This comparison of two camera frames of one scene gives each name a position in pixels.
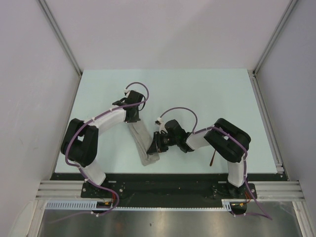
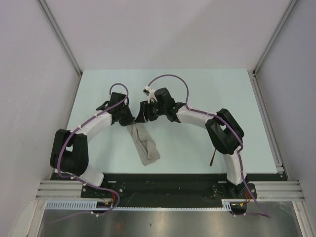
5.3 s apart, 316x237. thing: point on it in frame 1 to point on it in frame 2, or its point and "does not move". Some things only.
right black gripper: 156,146 to 144,114
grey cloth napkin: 143,138 does not move
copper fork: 212,158 does not move
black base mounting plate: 169,190 does not move
